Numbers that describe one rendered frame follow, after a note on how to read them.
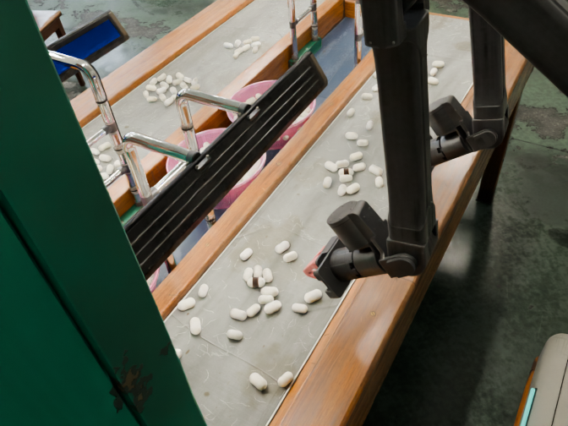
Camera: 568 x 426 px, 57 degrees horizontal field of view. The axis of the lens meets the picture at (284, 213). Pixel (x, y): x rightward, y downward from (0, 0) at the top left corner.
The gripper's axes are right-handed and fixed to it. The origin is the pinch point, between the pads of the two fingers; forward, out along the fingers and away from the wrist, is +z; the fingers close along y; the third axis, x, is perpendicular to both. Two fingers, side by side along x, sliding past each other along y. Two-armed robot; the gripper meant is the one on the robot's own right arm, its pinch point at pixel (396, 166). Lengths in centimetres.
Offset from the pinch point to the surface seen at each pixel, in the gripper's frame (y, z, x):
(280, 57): -44, 50, -33
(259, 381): 59, 4, 3
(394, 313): 35.1, -7.7, 12.9
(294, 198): 13.4, 20.6, -7.9
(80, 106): 9, 79, -62
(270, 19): -70, 66, -46
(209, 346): 57, 16, -4
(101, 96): 31, 28, -54
